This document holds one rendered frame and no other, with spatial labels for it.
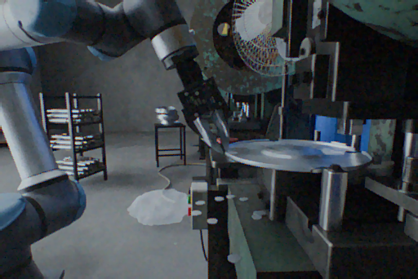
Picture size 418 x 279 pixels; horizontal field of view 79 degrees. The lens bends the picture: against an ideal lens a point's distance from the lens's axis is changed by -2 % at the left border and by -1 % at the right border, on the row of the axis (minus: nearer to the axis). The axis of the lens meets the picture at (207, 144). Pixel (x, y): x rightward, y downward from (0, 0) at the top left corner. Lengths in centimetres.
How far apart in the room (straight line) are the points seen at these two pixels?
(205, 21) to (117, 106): 581
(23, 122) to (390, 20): 73
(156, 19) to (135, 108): 688
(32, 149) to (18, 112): 10
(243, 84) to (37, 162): 143
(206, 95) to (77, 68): 747
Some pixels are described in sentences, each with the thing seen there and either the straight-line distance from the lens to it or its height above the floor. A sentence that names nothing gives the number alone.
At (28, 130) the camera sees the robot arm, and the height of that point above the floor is 82.
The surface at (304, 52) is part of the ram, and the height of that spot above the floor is 99.
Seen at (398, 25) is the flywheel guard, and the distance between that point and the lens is 27.
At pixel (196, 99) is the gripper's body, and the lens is 48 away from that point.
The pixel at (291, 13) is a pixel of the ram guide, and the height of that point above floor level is 108.
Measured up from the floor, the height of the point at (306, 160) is 78.
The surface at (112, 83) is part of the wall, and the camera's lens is 752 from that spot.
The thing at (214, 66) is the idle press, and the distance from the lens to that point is 186.
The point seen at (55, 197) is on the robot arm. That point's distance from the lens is 74.
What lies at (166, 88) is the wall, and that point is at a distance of 719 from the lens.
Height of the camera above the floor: 89
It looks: 10 degrees down
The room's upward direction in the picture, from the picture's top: straight up
